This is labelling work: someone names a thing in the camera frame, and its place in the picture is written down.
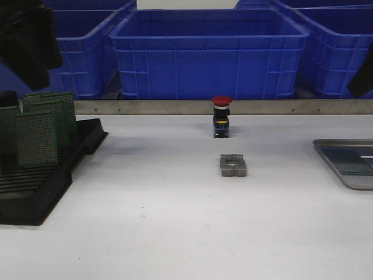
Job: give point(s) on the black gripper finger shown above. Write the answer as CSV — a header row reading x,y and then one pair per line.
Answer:
x,y
42,21
20,53

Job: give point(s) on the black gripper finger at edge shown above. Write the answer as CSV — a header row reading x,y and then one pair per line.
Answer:
x,y
361,83

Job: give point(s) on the green perforated circuit board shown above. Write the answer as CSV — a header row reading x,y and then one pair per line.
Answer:
x,y
57,108
36,138
348,162

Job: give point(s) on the rear left green circuit board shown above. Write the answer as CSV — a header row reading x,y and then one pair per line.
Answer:
x,y
31,98

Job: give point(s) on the rear right green circuit board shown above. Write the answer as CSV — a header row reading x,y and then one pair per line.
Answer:
x,y
67,99

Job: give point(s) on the silver metal tray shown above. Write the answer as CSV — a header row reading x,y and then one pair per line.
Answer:
x,y
364,149

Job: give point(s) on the black slotted board rack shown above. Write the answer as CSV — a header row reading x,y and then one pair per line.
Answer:
x,y
30,193

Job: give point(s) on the rear left blue crate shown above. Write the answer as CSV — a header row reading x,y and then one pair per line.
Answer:
x,y
92,5

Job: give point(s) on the right blue plastic crate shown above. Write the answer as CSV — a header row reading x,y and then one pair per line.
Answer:
x,y
338,43

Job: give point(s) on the blue plastic crate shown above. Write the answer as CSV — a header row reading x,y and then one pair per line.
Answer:
x,y
198,54
86,50
338,43

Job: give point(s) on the left blue plastic crate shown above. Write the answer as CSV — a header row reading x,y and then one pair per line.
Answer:
x,y
86,50

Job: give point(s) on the rear right blue crate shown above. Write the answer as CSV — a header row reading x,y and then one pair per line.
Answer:
x,y
296,4

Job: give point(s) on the centre blue plastic crate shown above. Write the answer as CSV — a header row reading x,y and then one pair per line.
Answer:
x,y
198,54

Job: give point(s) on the red emergency stop button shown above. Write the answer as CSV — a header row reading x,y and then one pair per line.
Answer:
x,y
221,116

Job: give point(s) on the grey square mounting block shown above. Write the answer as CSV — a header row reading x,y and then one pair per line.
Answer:
x,y
232,165

